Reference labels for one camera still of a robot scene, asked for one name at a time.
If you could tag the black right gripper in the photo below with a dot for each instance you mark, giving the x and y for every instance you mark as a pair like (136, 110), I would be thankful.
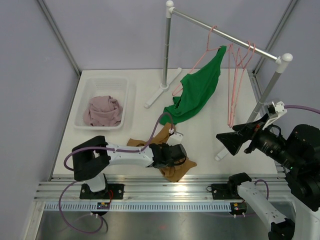
(234, 140)

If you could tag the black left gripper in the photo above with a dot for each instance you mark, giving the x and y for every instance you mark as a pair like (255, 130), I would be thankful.
(164, 145)

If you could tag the brown tank top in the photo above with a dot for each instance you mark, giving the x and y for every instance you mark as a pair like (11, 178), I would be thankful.
(171, 173)

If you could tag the pink hanger of brown top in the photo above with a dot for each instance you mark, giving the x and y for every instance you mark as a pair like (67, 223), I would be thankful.
(241, 64)

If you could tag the pink hanger of mauve top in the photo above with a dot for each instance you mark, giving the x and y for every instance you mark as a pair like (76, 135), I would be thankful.
(231, 71)

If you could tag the mauve tank top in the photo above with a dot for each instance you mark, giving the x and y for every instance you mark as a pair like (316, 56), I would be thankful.
(103, 111)

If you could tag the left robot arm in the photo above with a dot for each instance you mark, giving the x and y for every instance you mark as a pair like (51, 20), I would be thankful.
(90, 158)

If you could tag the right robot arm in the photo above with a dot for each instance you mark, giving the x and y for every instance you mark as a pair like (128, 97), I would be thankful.
(300, 154)

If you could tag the pink hanger of green top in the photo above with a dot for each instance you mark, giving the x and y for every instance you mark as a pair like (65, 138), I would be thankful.
(179, 88)

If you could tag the green tank top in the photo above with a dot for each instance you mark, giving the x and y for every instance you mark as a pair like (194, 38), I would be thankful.
(197, 90)

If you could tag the white perforated plastic basket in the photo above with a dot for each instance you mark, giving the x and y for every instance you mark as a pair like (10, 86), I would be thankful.
(116, 87)

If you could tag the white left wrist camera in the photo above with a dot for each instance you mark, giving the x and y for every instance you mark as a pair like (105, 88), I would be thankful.
(175, 138)

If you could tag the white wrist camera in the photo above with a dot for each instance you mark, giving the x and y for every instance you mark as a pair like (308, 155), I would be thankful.
(275, 110)
(175, 138)

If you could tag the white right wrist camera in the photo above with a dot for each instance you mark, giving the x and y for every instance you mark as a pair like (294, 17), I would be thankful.
(275, 110)

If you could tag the white slotted cable duct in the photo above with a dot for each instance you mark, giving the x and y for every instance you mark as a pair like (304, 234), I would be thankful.
(118, 206)

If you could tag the aluminium rail at table edge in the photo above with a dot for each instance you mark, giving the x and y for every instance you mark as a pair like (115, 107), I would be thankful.
(193, 188)

